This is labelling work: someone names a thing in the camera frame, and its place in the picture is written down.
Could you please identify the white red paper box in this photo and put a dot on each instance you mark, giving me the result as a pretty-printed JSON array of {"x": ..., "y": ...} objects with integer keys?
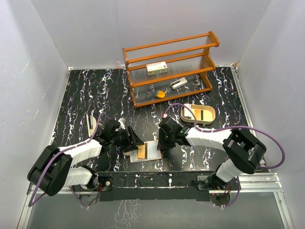
[{"x": 156, "y": 68}]

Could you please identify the credit card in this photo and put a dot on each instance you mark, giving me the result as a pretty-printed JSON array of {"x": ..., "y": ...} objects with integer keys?
[{"x": 142, "y": 151}]

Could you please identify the stack of cards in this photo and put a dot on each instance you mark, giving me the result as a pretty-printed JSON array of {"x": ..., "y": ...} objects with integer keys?
[{"x": 187, "y": 111}]

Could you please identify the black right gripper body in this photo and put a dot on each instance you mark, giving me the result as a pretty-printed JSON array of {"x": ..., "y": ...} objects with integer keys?
[{"x": 167, "y": 140}]

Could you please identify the orange wooden shelf rack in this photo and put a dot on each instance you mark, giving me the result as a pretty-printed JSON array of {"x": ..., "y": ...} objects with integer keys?
[{"x": 187, "y": 57}]

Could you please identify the cream leather card holder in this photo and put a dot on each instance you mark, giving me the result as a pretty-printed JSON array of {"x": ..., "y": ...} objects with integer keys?
[{"x": 152, "y": 153}]

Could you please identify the black front base bar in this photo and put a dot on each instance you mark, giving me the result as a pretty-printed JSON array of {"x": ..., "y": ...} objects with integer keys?
[{"x": 151, "y": 186}]

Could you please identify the card with black stripe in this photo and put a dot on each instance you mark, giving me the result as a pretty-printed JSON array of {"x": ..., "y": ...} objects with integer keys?
[{"x": 199, "y": 114}]

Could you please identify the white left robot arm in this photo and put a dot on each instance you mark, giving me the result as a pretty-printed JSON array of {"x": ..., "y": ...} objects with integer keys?
[{"x": 56, "y": 167}]

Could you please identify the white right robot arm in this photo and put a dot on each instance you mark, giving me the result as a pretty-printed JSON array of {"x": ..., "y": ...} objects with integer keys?
[{"x": 244, "y": 150}]

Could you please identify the beige oval tray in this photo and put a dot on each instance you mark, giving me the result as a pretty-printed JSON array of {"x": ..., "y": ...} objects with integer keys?
[{"x": 204, "y": 115}]

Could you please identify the white stapler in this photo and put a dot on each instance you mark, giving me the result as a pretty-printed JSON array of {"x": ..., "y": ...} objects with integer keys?
[{"x": 178, "y": 83}]

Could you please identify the yellow tape measure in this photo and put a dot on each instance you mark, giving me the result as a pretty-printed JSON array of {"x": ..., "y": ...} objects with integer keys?
[{"x": 160, "y": 94}]

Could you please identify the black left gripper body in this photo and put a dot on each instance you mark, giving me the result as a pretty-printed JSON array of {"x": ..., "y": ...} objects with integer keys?
[{"x": 121, "y": 139}]

